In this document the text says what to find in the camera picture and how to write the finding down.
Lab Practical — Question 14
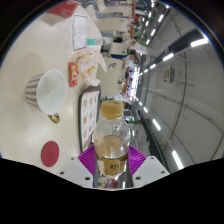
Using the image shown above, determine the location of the patterned mug with gold handle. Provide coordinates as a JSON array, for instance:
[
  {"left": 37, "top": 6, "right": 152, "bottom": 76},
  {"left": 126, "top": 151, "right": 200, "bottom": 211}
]
[{"left": 24, "top": 69, "right": 68, "bottom": 125}]

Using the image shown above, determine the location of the clear bottle with yellow drink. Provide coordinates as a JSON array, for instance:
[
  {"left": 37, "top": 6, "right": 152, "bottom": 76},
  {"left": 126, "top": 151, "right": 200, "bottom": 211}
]
[{"left": 92, "top": 99, "right": 132, "bottom": 179}]

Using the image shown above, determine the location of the group of beige chairs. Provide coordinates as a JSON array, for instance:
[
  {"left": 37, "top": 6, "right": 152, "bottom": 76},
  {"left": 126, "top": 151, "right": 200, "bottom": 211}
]
[{"left": 96, "top": 0, "right": 134, "bottom": 58}]

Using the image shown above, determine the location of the ceiling air conditioner unit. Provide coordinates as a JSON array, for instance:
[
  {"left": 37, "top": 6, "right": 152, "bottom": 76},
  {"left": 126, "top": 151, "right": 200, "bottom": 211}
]
[{"left": 162, "top": 64, "right": 176, "bottom": 84}]

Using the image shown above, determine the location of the beige chair with round hole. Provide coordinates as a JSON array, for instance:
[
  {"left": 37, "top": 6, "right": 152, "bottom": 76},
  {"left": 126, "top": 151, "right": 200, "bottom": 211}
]
[{"left": 99, "top": 56, "right": 125, "bottom": 98}]

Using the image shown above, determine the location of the red sauce packet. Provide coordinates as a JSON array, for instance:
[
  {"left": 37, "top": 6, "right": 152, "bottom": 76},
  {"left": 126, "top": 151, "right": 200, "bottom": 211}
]
[{"left": 68, "top": 61, "right": 79, "bottom": 88}]

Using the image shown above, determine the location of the white printed card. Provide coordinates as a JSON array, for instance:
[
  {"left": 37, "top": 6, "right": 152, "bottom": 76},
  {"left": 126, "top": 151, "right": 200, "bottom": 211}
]
[{"left": 71, "top": 13, "right": 90, "bottom": 54}]

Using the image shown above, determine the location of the flat round red coaster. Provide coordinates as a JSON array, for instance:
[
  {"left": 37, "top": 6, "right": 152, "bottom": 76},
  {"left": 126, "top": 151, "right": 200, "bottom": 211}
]
[{"left": 40, "top": 140, "right": 60, "bottom": 168}]

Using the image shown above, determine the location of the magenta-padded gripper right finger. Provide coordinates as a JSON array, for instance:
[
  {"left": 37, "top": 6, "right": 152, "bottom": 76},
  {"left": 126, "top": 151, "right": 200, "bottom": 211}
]
[{"left": 126, "top": 144, "right": 170, "bottom": 188}]

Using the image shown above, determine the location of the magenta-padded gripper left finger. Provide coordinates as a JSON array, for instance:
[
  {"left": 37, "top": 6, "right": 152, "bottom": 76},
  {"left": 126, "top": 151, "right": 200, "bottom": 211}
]
[{"left": 57, "top": 144, "right": 98, "bottom": 188}]

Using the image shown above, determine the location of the clear bag with fried food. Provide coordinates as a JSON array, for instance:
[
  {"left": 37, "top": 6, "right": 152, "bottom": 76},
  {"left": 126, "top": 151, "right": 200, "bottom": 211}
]
[{"left": 76, "top": 49, "right": 108, "bottom": 87}]

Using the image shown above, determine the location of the group of ceiling lights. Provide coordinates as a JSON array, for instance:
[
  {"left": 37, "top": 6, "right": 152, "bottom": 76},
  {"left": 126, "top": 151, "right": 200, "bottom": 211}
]
[{"left": 131, "top": 1, "right": 210, "bottom": 171}]

